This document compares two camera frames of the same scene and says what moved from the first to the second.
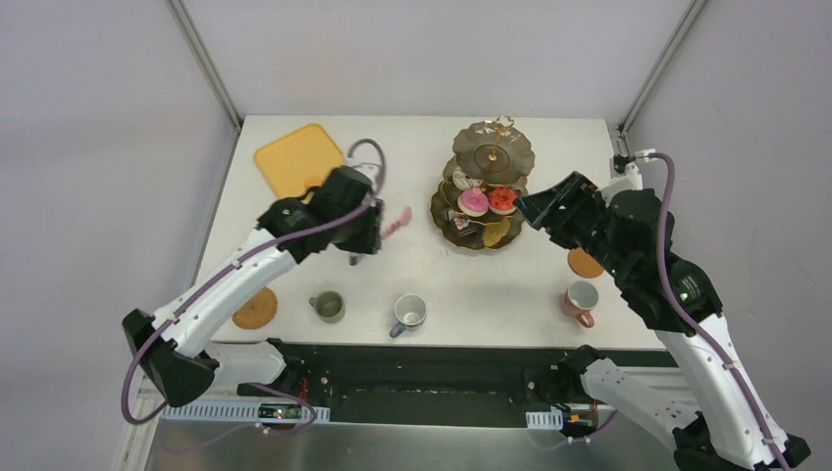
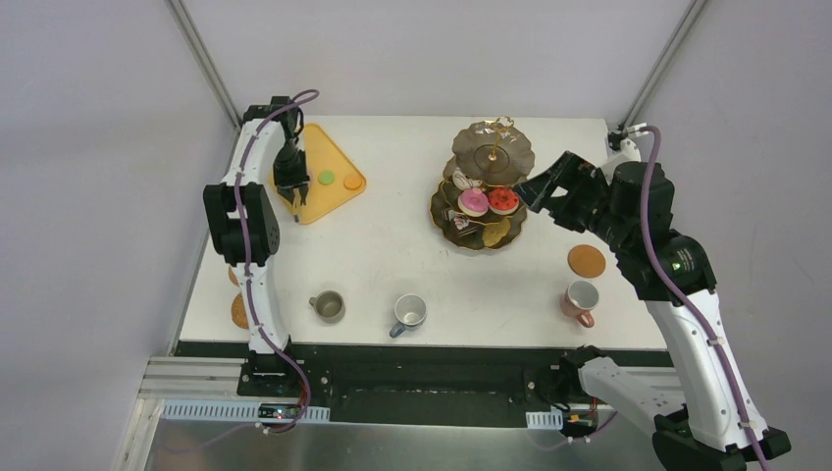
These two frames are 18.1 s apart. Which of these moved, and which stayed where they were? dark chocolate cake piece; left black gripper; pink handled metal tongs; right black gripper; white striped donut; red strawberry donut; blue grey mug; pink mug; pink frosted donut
Moved: pink handled metal tongs; left black gripper; right black gripper
Stayed: white striped donut; blue grey mug; red strawberry donut; dark chocolate cake piece; pink frosted donut; pink mug
